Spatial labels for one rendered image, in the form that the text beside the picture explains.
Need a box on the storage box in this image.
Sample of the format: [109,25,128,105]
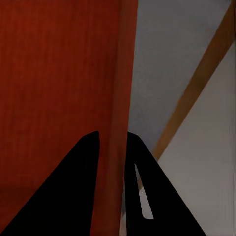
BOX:
[0,0,138,236]

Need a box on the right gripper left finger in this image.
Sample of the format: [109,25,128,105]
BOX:
[0,131,100,236]

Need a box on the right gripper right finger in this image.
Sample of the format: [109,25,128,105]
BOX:
[124,132,206,236]

